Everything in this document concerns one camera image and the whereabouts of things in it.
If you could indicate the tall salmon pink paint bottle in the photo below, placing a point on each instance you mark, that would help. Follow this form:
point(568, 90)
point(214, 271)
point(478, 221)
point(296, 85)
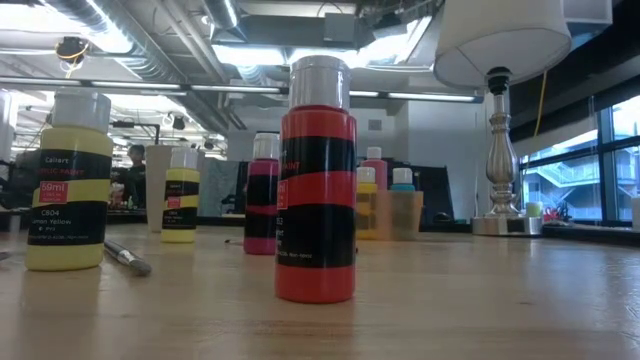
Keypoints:
point(375, 172)

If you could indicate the small sky blue paint bottle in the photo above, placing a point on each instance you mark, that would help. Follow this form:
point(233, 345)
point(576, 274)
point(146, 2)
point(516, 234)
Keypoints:
point(402, 176)

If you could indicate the small magenta paint bottle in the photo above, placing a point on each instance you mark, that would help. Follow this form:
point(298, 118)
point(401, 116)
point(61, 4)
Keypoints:
point(260, 247)

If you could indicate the small red paint bottle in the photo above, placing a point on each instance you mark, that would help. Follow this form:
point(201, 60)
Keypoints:
point(315, 285)

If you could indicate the translucent orange tray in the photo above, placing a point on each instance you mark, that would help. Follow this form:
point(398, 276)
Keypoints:
point(407, 220)

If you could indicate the grey partition panel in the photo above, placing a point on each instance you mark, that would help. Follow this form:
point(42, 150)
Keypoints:
point(220, 187)

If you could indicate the black partition panel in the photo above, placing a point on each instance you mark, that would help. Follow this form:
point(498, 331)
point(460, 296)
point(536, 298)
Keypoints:
point(435, 190)

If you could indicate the white cup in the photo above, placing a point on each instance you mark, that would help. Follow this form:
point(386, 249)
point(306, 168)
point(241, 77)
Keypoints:
point(156, 190)

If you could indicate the silver table lamp white shade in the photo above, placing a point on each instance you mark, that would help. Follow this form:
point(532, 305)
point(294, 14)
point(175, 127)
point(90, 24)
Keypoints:
point(502, 165)

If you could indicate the person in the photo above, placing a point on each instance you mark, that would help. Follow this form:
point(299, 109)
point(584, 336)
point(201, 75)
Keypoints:
point(136, 180)

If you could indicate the small light green container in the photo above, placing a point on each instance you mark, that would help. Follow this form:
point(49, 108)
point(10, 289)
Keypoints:
point(533, 209)

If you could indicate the small red object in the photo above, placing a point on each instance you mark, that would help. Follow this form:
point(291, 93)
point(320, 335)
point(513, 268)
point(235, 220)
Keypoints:
point(555, 215)

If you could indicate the black yellow ceiling device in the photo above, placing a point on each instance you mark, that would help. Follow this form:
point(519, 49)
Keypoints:
point(71, 49)

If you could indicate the black office chair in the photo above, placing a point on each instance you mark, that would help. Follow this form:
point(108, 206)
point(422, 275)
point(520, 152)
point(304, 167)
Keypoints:
point(20, 180)

